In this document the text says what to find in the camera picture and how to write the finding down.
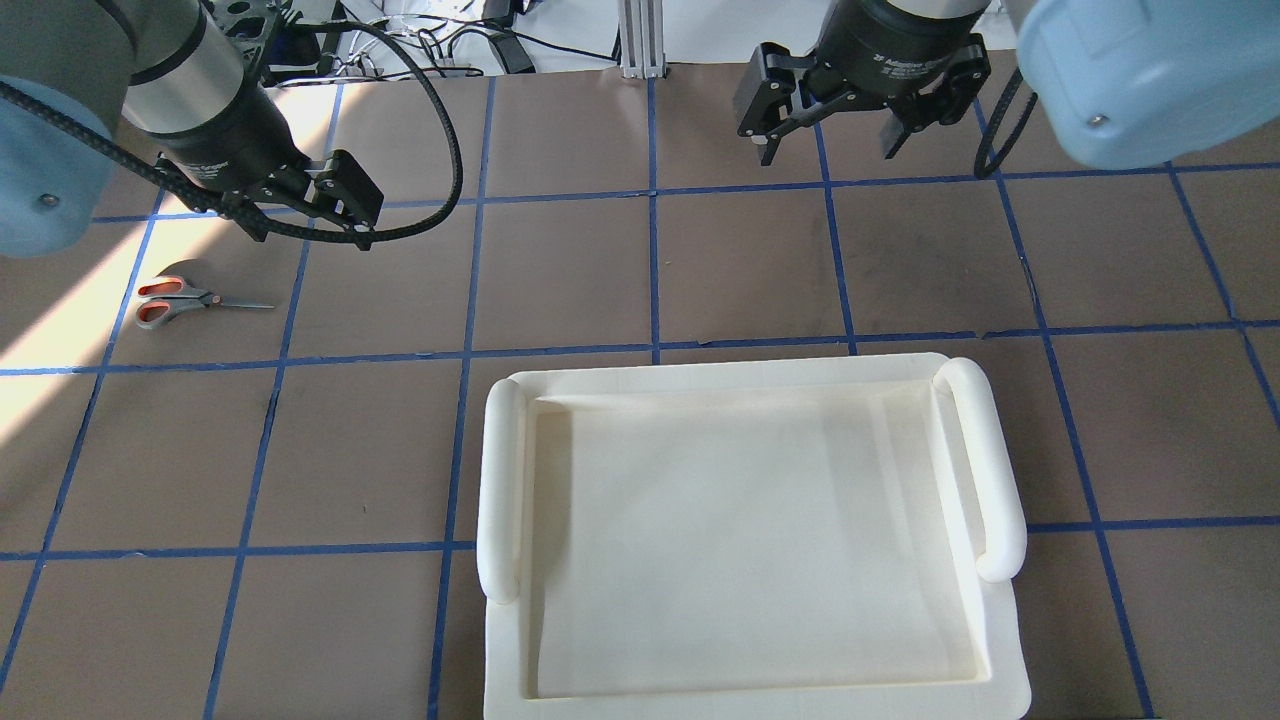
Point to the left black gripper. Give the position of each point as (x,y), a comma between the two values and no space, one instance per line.
(228,137)

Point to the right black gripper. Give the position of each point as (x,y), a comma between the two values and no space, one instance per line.
(885,45)

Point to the red grey handled scissors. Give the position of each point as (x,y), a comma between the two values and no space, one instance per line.
(165,297)

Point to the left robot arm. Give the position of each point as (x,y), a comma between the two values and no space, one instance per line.
(175,92)

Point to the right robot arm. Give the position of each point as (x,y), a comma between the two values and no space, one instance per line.
(1125,84)

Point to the cream plastic tray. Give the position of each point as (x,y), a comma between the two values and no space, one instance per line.
(826,538)

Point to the aluminium frame post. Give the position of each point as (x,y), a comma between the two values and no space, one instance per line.
(640,29)

